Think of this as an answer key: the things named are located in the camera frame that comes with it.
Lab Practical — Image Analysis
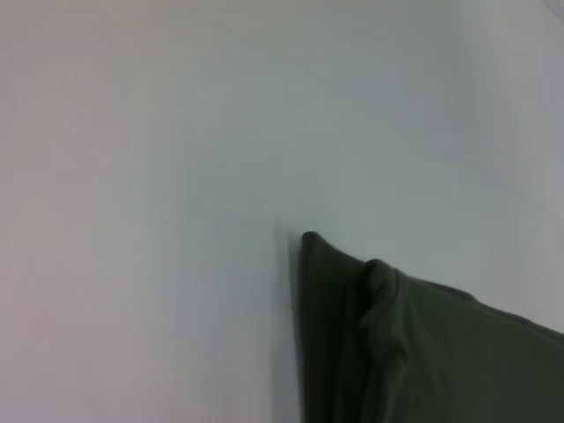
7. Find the dark green printed t-shirt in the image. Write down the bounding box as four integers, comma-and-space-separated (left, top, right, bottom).
299, 230, 564, 423

